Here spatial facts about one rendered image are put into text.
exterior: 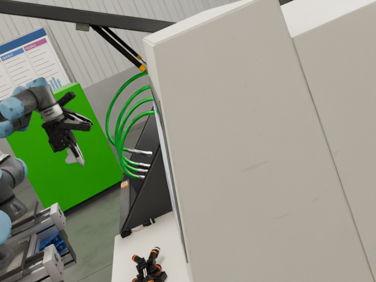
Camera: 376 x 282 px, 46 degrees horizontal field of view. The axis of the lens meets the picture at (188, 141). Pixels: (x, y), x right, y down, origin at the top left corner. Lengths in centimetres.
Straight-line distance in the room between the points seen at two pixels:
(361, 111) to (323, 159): 11
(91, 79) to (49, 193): 353
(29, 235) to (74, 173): 307
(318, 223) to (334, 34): 35
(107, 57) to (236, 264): 759
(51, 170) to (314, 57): 453
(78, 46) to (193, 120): 755
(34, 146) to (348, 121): 448
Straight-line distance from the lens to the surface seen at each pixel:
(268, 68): 78
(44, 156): 513
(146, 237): 147
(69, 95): 198
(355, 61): 84
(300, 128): 82
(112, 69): 835
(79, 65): 832
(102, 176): 525
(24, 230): 216
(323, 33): 81
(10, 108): 162
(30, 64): 826
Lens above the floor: 158
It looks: 15 degrees down
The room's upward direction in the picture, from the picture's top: 23 degrees counter-clockwise
